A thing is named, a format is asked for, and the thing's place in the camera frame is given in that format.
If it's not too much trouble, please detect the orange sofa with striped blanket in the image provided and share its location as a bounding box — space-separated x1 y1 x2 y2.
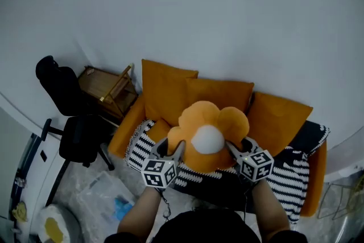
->
125 119 332 224

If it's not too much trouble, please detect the orange flower pillow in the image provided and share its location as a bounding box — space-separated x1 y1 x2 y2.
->
166 100 251 174

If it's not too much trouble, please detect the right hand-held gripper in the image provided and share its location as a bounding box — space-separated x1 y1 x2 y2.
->
226 136 275 183

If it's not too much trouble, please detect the left hand-held gripper cable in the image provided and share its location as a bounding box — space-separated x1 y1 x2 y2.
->
159 187 172 221

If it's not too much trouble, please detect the yellow cloth bag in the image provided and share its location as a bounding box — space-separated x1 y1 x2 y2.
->
11 201 28 223

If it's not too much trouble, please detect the wooden side table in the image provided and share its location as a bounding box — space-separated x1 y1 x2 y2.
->
77 63 139 123

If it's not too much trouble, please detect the person's left forearm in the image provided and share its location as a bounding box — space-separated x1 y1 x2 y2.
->
117 186 162 237

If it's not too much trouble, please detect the clear plastic storage bin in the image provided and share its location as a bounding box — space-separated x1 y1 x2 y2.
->
75 170 138 237

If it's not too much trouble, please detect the blue star pillow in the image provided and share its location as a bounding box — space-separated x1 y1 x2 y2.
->
113 196 135 221

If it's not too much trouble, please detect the person's right forearm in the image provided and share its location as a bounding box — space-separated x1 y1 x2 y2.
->
250 179 291 234

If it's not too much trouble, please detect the small orange sofa pillow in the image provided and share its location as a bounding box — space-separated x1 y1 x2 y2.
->
146 117 172 143

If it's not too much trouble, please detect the right hand-held gripper cable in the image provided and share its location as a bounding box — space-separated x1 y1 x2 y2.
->
242 182 253 220

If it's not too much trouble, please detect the black office chair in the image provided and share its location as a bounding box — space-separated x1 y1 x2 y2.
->
35 55 116 172

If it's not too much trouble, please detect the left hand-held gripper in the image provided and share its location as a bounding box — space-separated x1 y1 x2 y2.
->
140 137 187 190

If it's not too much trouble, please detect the egg shaped bean bag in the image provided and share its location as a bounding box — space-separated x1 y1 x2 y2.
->
38 204 82 243

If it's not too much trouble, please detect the person's black shirt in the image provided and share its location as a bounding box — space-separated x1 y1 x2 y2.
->
104 208 309 243

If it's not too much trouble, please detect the hand-held gripper cable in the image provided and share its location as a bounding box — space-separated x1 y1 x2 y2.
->
242 182 253 220
159 187 172 221

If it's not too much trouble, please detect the gold wire chair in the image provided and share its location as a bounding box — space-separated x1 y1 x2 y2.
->
316 173 364 221

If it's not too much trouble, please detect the large orange sofa pillow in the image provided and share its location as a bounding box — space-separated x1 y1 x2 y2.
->
140 58 200 127
185 77 255 116
246 91 315 158

